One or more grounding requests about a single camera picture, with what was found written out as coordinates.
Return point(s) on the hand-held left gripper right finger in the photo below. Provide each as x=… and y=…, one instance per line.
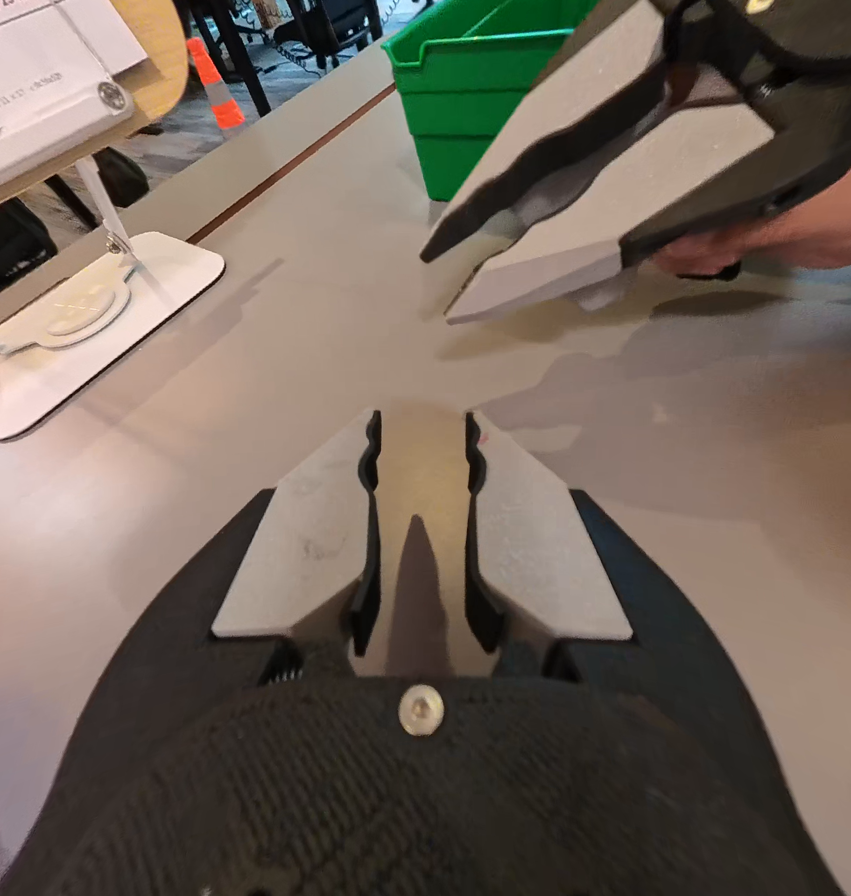
x=551, y=560

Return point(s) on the printed instruction sheet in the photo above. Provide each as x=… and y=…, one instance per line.
x=40, y=84

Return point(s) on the orange traffic cone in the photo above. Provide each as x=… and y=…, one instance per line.
x=219, y=98

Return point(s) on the person's right hand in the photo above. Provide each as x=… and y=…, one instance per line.
x=803, y=231

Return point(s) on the white stand base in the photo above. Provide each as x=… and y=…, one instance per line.
x=166, y=280

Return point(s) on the dark bag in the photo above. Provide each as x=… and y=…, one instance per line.
x=12, y=245

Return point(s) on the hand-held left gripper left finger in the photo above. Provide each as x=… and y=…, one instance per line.
x=292, y=560

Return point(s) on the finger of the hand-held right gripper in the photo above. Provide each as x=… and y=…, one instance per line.
x=558, y=105
x=642, y=189

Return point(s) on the green plastic bin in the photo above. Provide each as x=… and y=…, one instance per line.
x=453, y=98

